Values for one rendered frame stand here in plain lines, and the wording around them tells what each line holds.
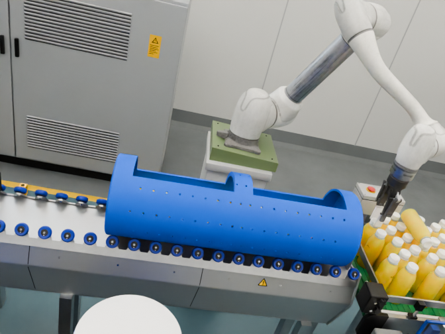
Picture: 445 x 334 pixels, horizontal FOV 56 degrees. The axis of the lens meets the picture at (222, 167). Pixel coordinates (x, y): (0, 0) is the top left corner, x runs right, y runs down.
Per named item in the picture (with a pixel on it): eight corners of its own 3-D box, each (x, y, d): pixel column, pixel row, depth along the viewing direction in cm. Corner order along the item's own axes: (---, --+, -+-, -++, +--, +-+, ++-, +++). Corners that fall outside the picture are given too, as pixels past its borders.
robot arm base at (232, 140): (215, 128, 214) (218, 118, 211) (257, 139, 217) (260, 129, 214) (215, 144, 198) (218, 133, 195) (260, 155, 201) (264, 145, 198)
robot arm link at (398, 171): (400, 167, 152) (393, 181, 155) (423, 171, 154) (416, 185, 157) (391, 155, 160) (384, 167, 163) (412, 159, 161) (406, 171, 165)
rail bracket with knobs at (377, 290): (352, 295, 158) (363, 276, 153) (369, 297, 160) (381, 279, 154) (360, 317, 150) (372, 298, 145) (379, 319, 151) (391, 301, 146)
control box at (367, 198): (348, 199, 196) (357, 181, 190) (387, 205, 199) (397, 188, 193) (355, 213, 187) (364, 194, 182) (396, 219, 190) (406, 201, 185)
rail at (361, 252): (347, 226, 186) (349, 221, 185) (348, 226, 186) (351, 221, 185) (379, 299, 153) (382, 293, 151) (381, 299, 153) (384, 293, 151)
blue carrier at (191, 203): (115, 202, 166) (122, 138, 152) (323, 233, 179) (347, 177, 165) (100, 251, 141) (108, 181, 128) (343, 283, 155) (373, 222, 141)
